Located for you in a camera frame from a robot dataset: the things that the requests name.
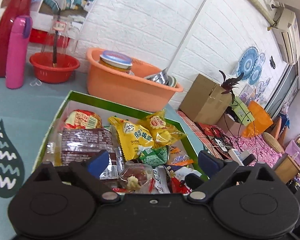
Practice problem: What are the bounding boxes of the brown-label pasta snack bag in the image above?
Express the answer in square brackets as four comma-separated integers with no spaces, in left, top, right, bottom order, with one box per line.
[43,128,123,180]

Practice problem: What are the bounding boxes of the red snack packet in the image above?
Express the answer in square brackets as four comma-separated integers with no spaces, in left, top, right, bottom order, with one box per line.
[64,109,102,129]

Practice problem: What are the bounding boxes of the red top snack bag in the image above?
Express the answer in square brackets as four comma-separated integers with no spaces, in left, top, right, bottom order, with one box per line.
[167,172,191,194]

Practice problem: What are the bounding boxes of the brown orange snack bag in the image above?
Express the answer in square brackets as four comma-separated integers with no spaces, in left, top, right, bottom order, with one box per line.
[167,146,194,166]

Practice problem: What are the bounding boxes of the red dates clear bag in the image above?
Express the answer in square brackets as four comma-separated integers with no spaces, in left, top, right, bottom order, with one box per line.
[119,161,154,194]

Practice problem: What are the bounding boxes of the yellow egg-yolk snack bag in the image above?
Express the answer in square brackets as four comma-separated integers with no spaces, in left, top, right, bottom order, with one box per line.
[108,116,154,161]

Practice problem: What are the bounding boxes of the white blue snack bag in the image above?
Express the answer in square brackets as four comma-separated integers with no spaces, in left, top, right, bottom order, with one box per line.
[152,165,202,194]

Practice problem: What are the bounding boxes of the light green small box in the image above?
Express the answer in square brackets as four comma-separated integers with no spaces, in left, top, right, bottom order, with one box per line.
[230,96,255,126]

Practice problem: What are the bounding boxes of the green small snack packet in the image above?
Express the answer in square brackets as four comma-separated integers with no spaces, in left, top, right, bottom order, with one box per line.
[139,146,168,168]

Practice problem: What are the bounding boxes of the orange plastic bag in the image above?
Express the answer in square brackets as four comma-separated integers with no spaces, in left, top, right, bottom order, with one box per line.
[242,101,273,138]

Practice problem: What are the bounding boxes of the green cardboard box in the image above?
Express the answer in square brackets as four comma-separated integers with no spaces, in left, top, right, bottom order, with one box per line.
[32,90,210,182]

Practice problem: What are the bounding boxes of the brown cardboard box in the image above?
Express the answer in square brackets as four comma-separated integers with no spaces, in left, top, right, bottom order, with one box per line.
[179,74,232,125]

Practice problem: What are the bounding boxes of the dark purple plant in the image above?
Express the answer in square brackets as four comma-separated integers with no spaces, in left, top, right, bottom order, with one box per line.
[219,70,244,103]

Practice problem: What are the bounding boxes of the orange plastic tub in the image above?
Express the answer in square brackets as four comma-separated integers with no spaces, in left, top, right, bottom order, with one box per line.
[86,48,184,112]

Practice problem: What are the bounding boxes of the steel bowl in tub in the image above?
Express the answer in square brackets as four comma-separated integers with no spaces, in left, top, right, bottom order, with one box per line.
[145,68,177,87]

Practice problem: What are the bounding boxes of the blue paper fan decorations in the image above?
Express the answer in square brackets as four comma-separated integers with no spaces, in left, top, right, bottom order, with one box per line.
[232,47,266,86]

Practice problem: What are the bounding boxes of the lidded jar in tub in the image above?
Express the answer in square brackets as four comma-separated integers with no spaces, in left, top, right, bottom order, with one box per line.
[99,50,133,73]

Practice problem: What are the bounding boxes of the red plastic basin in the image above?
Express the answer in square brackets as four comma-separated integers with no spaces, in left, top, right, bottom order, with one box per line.
[29,52,80,84]

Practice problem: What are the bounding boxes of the clear glass pitcher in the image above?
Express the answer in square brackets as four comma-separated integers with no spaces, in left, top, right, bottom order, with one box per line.
[41,15,80,65]

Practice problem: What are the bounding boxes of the pink water bottle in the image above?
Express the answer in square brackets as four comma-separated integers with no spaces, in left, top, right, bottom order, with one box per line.
[6,15,32,89]

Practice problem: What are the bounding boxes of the red thermos jug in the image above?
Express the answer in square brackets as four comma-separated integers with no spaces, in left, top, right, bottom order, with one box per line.
[0,0,32,77]

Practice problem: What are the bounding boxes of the wall air conditioner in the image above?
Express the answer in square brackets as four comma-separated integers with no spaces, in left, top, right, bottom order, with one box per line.
[272,7,300,65]

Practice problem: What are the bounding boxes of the bedding wall poster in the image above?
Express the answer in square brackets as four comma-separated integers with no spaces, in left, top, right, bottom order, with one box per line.
[0,0,108,32]

